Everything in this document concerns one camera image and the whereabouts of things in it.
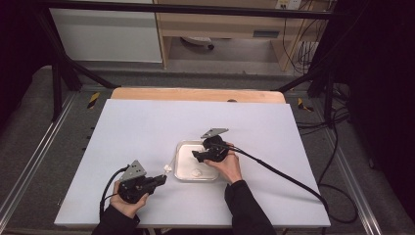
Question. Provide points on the aluminium floor rail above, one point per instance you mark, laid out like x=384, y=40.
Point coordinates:
x=39, y=153
x=352, y=182

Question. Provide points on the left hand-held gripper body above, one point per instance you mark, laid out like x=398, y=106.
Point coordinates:
x=133, y=187

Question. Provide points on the wooden table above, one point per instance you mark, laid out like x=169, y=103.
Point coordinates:
x=195, y=94

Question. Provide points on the white puffy food piece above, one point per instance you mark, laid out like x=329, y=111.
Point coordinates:
x=167, y=168
x=196, y=173

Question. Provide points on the person's right hand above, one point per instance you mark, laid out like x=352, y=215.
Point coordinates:
x=228, y=168

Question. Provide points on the white board sheet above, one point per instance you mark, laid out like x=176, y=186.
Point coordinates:
x=137, y=130

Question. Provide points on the person's left hand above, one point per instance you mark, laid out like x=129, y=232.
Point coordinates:
x=125, y=207

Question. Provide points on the white cabinet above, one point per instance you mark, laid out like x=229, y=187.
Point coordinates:
x=104, y=36

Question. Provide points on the black metal frame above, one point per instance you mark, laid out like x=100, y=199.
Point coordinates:
x=182, y=8

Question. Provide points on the yellow black tape marker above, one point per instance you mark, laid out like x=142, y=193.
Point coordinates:
x=304, y=105
x=93, y=100

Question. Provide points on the chair base with caster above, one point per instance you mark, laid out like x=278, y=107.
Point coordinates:
x=199, y=40

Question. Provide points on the square white metal-rimmed tray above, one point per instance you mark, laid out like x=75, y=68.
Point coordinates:
x=187, y=163

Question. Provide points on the light wooden desk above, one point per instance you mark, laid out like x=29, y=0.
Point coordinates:
x=225, y=24

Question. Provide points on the thin wooden skewer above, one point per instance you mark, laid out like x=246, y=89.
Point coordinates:
x=172, y=160

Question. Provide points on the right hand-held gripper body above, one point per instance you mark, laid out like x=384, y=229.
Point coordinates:
x=215, y=150

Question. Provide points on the wall power socket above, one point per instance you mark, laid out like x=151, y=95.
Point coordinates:
x=288, y=4

